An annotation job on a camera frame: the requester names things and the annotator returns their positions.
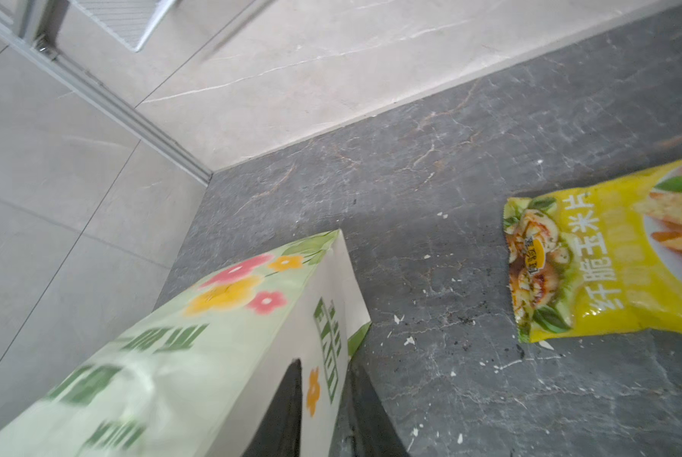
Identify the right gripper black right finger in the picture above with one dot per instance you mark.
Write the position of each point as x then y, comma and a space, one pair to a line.
372, 431

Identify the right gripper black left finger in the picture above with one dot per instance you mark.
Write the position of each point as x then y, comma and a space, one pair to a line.
279, 433

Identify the floral paper gift bag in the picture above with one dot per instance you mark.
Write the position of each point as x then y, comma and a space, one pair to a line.
197, 376

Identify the yellow green snack packet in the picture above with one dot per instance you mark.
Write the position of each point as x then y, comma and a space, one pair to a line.
598, 260

